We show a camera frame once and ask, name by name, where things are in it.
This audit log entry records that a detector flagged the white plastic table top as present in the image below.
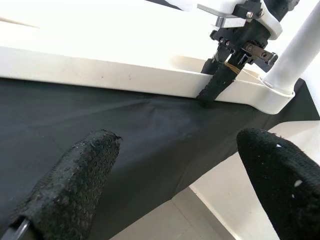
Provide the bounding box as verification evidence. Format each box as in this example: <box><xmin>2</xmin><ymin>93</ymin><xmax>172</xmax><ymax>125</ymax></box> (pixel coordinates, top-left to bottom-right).
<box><xmin>0</xmin><ymin>0</ymin><xmax>297</xmax><ymax>116</ymax></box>

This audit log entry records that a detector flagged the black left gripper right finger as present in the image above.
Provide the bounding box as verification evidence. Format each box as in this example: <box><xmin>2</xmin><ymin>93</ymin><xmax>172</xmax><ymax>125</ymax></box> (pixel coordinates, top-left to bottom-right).
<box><xmin>236</xmin><ymin>127</ymin><xmax>320</xmax><ymax>240</ymax></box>

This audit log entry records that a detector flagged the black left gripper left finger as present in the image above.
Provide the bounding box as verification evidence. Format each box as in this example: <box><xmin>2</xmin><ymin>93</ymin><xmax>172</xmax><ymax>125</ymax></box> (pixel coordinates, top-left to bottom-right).
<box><xmin>7</xmin><ymin>129</ymin><xmax>123</xmax><ymax>240</ymax></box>

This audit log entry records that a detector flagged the black tablecloth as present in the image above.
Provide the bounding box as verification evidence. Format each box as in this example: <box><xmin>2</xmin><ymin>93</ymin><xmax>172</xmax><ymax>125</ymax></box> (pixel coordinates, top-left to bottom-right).
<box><xmin>0</xmin><ymin>76</ymin><xmax>320</xmax><ymax>240</ymax></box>

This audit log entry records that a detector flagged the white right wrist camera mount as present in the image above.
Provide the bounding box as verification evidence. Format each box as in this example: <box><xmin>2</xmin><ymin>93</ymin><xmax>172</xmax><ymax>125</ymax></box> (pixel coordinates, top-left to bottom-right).
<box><xmin>197</xmin><ymin>0</ymin><xmax>283</xmax><ymax>41</ymax></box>

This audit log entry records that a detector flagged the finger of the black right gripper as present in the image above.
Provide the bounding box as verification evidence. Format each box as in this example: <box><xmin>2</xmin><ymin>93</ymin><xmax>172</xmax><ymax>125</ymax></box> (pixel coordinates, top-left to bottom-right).
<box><xmin>200</xmin><ymin>58</ymin><xmax>218</xmax><ymax>75</ymax></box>
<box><xmin>196</xmin><ymin>61</ymin><xmax>238</xmax><ymax>108</ymax></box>

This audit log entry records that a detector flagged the white plastic table leg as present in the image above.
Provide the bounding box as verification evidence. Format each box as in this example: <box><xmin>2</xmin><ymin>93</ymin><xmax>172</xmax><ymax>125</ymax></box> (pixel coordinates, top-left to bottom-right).
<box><xmin>259</xmin><ymin>0</ymin><xmax>320</xmax><ymax>95</ymax></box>

